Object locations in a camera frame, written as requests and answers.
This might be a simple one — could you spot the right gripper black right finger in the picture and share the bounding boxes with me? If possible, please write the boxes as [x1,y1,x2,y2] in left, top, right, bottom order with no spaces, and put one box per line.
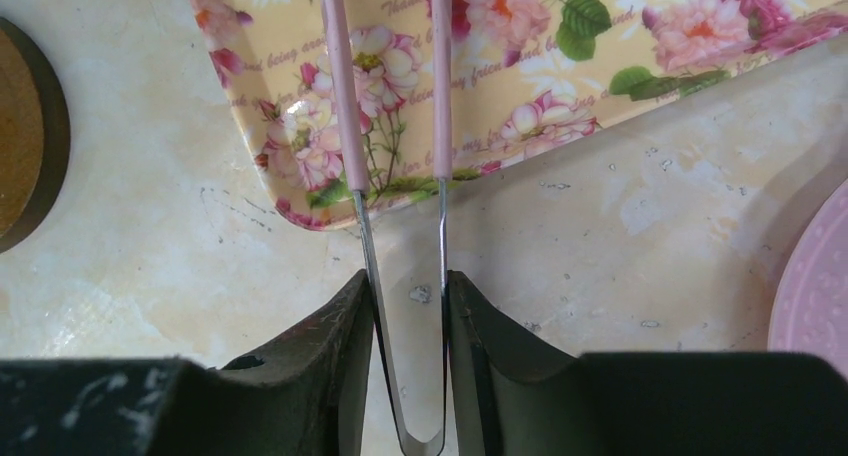
[448,271,847,455]

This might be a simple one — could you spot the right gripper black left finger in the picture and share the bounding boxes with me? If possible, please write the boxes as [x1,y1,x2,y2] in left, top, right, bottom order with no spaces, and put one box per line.
[1,272,373,455]

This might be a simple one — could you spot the pink metal tongs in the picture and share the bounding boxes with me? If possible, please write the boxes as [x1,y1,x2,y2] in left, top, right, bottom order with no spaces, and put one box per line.
[321,0,453,455]

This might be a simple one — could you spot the pink three-tier cake stand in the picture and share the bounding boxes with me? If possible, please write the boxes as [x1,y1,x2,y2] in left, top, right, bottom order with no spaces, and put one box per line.
[767,183,847,376]

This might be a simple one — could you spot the floral serving tray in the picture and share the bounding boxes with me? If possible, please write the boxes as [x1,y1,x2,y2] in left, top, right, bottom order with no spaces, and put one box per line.
[188,0,847,231]

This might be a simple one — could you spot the brown wooden coaster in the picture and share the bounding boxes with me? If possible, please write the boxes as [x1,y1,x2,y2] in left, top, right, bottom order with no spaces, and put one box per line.
[1,18,71,252]

